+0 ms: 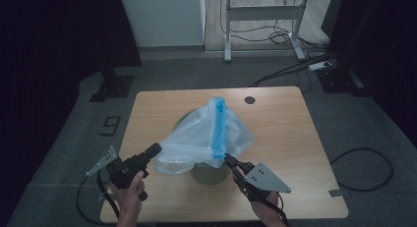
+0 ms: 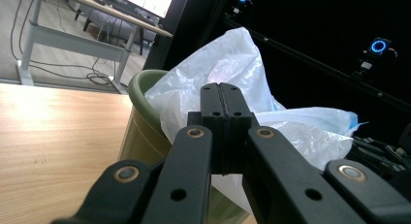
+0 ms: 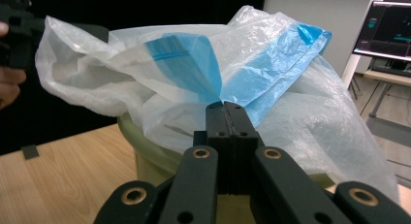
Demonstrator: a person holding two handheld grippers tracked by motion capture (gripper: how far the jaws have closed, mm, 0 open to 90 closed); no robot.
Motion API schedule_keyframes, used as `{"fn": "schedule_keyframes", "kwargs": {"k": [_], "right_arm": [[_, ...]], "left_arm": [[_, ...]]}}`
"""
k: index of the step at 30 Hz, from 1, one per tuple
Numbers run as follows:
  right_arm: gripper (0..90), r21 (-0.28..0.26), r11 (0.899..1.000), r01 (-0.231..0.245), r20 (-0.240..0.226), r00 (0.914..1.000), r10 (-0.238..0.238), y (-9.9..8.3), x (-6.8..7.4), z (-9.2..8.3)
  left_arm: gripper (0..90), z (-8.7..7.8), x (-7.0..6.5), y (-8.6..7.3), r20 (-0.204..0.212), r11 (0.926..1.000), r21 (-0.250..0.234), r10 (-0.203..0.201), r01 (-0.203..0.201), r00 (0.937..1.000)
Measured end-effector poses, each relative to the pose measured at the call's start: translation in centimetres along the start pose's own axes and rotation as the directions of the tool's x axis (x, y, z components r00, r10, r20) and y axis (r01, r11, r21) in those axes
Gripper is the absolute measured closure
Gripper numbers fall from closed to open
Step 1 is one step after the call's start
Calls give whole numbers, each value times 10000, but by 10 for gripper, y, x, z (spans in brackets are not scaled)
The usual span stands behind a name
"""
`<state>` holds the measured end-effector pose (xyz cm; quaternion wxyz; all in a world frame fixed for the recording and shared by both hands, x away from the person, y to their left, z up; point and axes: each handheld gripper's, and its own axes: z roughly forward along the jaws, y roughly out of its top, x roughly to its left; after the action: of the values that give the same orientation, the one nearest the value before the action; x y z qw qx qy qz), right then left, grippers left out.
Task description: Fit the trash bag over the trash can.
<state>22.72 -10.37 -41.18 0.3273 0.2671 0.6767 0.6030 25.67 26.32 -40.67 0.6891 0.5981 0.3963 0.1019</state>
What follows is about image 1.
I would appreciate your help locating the person's right hand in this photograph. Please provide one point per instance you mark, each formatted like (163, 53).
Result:
(267, 210)

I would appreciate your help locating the black stand base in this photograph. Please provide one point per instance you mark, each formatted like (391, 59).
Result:
(113, 86)
(341, 81)

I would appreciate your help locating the dark round table grommet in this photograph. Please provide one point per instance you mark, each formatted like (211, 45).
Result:
(249, 100)

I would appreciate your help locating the grey tape piece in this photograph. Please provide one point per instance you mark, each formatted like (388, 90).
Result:
(336, 192)

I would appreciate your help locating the person's left hand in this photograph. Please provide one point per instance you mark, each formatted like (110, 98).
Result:
(129, 200)

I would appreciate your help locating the white metal desk frame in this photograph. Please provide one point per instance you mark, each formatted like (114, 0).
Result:
(262, 12)

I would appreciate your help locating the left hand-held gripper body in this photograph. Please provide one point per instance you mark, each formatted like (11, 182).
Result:
(126, 169)

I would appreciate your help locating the dark curtain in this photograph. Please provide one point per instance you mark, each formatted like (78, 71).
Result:
(49, 24)
(387, 40)

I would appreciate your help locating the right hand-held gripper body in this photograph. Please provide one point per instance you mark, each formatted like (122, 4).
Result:
(265, 179)

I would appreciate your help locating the white plastic bag blue band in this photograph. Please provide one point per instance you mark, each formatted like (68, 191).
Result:
(200, 135)

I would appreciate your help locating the white power strip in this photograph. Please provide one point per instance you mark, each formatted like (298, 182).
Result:
(319, 66)

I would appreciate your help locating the green plastic bin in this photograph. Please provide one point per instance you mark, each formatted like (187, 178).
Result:
(209, 174)

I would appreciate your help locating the white cabinet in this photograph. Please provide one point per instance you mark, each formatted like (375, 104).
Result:
(164, 17)

